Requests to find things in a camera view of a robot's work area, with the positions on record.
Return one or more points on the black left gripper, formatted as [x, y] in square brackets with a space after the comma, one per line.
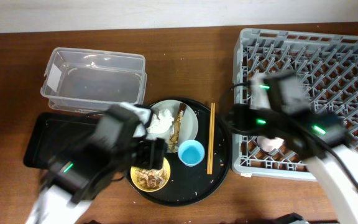
[150, 152]

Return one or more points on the food scraps peanuts and rice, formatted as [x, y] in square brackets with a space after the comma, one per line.
[151, 179]

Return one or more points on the yellow bowl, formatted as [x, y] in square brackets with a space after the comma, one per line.
[165, 166]

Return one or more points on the brown coffee sachet wrapper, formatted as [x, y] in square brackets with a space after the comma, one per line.
[173, 140]

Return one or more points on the white tissue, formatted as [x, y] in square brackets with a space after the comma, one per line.
[161, 122]

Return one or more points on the light blue plastic cup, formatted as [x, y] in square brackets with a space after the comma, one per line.
[191, 152]

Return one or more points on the pink plastic cup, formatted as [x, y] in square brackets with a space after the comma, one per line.
[269, 145]

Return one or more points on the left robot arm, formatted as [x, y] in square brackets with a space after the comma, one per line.
[78, 170]

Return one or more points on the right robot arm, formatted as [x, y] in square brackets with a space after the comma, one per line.
[320, 140]

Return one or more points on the clear plastic waste bin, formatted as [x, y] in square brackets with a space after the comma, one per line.
[93, 80]

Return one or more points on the grey plastic dishwasher rack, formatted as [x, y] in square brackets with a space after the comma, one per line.
[327, 65]

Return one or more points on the white round plate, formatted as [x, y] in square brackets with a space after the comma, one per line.
[189, 123]

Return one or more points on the round black tray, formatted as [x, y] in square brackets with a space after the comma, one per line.
[189, 185]

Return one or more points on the wooden chopstick left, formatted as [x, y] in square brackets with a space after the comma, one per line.
[209, 172]

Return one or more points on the rectangular black tray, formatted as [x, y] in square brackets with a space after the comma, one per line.
[61, 137]

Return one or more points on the white label on bin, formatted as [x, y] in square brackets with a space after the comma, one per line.
[54, 77]

